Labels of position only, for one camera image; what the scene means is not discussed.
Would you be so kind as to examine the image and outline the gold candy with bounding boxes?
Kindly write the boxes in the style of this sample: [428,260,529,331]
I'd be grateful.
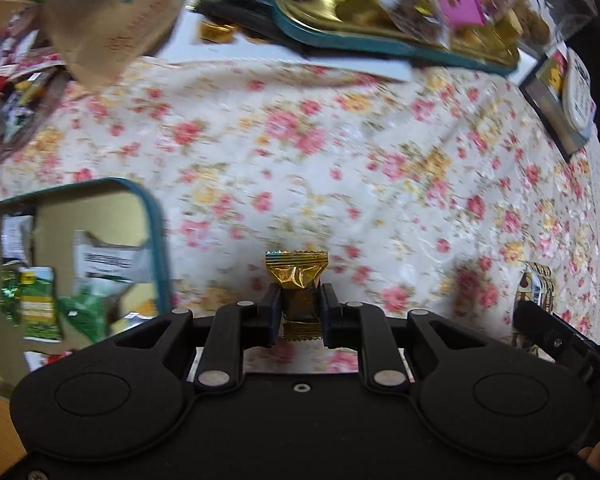
[264,250,328,341]

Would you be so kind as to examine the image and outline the gold heart chocolate packet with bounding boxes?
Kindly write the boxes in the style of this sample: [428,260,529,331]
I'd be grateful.
[511,259,560,351]

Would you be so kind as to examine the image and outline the grey white snack bar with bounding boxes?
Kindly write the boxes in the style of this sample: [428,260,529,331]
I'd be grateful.
[73,230,154,284]

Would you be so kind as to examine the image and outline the yellow green snack packet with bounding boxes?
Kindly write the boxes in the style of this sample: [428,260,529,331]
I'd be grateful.
[18,266,62,344]

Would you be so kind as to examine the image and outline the red biscuit packet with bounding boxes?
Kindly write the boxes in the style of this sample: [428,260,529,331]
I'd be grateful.
[23,350,72,372]

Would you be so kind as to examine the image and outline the white floral snack packet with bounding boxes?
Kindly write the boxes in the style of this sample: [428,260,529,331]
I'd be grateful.
[0,266,21,326]

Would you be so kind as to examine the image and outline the white black snack packet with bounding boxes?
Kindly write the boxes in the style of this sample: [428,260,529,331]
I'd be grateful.
[1,214,34,266]

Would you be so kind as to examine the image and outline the glass dish of snacks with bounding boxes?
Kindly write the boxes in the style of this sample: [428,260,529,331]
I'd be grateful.
[0,22,71,165]

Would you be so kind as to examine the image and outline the person's right hand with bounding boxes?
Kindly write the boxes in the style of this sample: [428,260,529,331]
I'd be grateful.
[578,441,600,472]

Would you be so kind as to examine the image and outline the floral tablecloth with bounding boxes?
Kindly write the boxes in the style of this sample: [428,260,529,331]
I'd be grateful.
[0,56,600,376]

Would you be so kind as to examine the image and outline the empty gold metal tray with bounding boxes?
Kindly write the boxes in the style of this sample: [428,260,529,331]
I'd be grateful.
[0,178,172,399]

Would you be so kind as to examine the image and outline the white remote control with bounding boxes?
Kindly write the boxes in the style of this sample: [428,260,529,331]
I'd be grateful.
[562,49,595,131]

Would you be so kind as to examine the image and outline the white board under tray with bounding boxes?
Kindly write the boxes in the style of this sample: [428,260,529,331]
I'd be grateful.
[152,0,413,82]

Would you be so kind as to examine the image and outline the teal gold snack tray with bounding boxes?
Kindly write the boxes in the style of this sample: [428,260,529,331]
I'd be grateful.
[271,0,520,75]

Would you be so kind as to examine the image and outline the brown paper bag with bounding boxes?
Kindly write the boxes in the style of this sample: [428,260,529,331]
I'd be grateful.
[33,0,185,90]

